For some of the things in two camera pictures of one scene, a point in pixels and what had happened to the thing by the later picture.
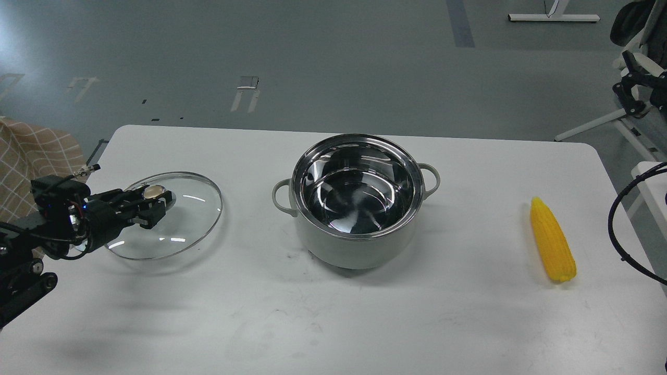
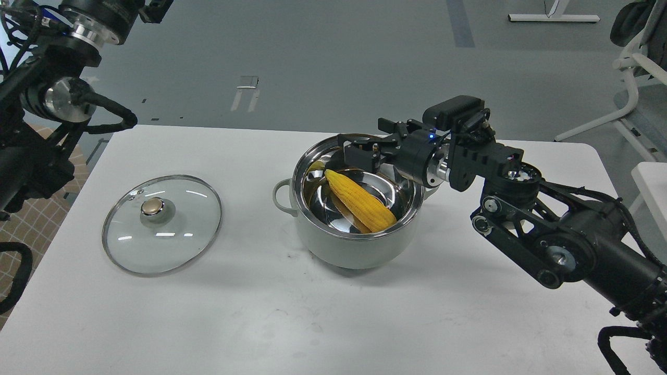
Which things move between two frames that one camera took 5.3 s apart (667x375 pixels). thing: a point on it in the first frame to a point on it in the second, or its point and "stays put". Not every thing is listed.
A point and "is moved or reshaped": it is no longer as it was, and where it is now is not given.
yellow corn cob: [553, 240] is moved or reshaped
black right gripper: [637, 74] to [419, 154]
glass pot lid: [190, 220] is moved or reshaped
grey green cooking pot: [358, 199] stays put
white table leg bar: [551, 16] stays put
